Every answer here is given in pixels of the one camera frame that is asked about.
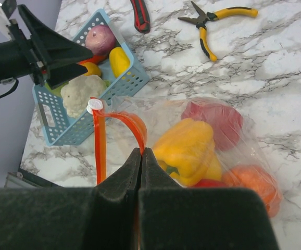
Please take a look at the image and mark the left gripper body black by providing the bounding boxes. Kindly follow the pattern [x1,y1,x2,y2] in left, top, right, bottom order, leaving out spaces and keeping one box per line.
[0,19,49,85]

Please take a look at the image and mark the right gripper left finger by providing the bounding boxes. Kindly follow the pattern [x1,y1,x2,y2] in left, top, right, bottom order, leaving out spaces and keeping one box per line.
[0,149,142,249]

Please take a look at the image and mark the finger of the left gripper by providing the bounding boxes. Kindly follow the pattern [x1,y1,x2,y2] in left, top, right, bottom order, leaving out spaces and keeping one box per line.
[17,4,93,68]
[47,63,88,89]

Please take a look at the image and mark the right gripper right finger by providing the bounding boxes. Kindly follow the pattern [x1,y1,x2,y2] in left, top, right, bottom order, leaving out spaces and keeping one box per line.
[138,148,279,249]

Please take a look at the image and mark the yellow orange fruit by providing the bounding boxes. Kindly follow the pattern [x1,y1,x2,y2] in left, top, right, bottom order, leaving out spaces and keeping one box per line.
[81,62,102,77]

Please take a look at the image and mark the red bell pepper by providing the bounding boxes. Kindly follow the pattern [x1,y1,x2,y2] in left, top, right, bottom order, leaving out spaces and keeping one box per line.
[192,179,228,188]

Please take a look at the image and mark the blue plastic basket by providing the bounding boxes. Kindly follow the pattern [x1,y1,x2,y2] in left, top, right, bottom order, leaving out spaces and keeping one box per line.
[32,9,149,146]

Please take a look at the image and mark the yellow lemon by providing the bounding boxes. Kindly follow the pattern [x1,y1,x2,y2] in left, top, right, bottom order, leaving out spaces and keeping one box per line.
[109,47,130,78]

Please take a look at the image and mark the yellow bell pepper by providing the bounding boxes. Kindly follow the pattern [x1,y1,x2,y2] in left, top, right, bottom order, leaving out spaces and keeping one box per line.
[152,118,222,186]

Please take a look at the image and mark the clear zip bag orange zipper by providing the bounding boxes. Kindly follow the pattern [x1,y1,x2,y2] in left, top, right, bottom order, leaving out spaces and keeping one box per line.
[86,97,282,217]

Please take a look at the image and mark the red apple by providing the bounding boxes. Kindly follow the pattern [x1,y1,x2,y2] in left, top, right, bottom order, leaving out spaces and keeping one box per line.
[181,101,244,152]

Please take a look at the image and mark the white green cauliflower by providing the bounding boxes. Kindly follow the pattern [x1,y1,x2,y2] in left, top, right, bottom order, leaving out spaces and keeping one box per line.
[45,75,108,118]

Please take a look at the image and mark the orange carrot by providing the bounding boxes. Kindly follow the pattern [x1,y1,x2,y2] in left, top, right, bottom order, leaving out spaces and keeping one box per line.
[78,55,108,65]

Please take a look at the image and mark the purple onion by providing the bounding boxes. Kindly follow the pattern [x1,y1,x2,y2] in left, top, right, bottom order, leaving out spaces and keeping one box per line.
[85,24,116,56]

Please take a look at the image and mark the red black utility knife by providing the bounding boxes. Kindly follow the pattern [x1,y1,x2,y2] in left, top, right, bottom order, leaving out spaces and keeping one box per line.
[130,0,151,34]

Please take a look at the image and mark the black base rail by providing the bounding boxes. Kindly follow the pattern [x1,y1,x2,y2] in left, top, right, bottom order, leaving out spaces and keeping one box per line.
[4,168,59,188]

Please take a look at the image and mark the yellow handled pliers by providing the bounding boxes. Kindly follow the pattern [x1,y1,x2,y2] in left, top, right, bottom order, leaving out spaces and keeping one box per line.
[177,1,259,63]

